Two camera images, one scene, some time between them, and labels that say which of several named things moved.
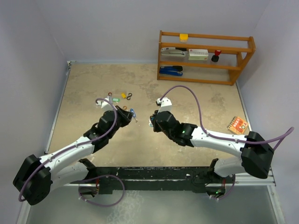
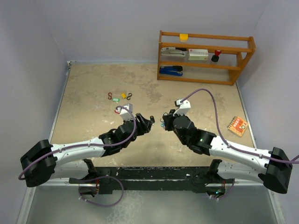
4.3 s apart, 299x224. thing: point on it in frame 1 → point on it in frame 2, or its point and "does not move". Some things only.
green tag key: [116, 100] does not move
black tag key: [150, 124] does not move
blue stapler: [171, 71] does not move
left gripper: [125, 115] → [143, 124]
